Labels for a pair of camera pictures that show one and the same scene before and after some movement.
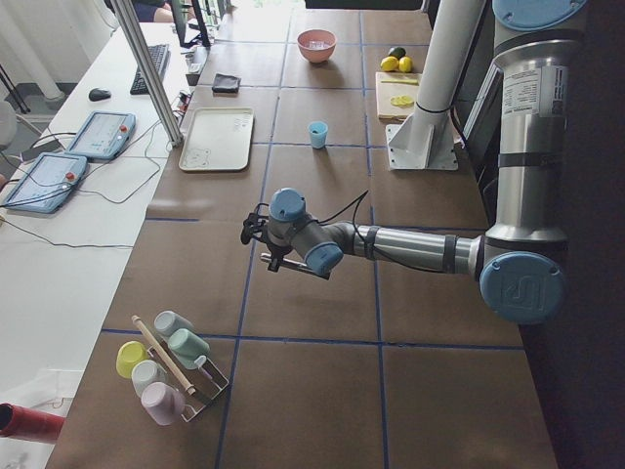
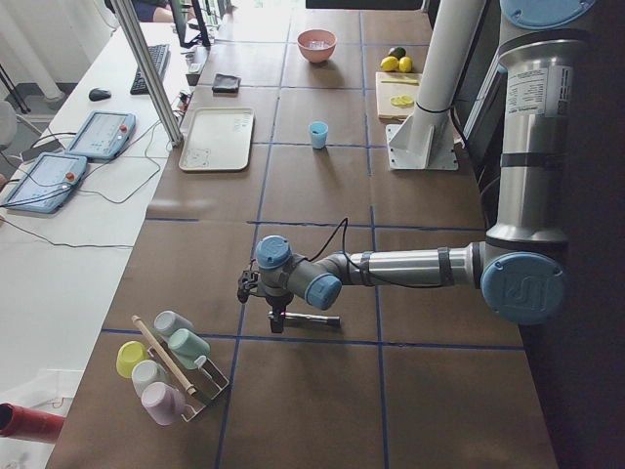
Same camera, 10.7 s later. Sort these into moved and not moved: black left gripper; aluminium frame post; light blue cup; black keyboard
Moved: black left gripper
Not moved: aluminium frame post; light blue cup; black keyboard
